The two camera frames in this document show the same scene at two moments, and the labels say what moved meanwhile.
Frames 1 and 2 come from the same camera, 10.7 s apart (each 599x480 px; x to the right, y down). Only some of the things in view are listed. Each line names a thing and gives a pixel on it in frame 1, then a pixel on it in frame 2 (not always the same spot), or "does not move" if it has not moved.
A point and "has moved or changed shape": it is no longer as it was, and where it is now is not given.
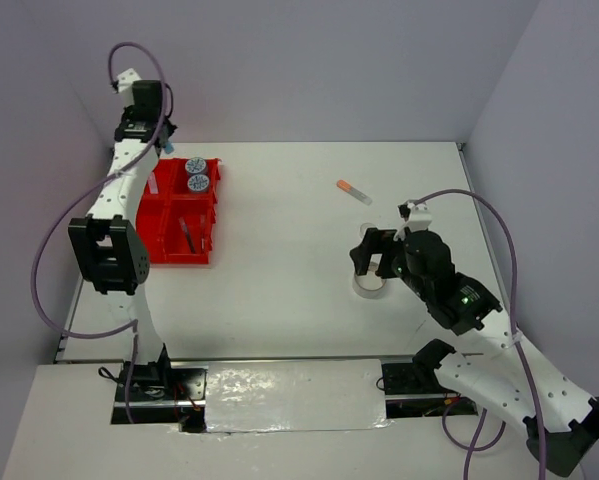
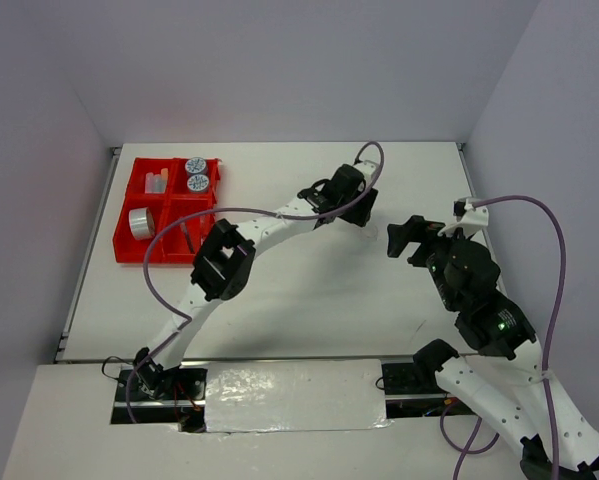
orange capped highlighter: x=350 y=189 has moved or changed shape
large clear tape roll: x=369 y=285 to x=142 y=223
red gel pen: x=203 y=237 does not move
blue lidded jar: x=195 y=165 does not move
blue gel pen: x=187 y=234 does not move
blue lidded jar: x=197 y=183 does not move
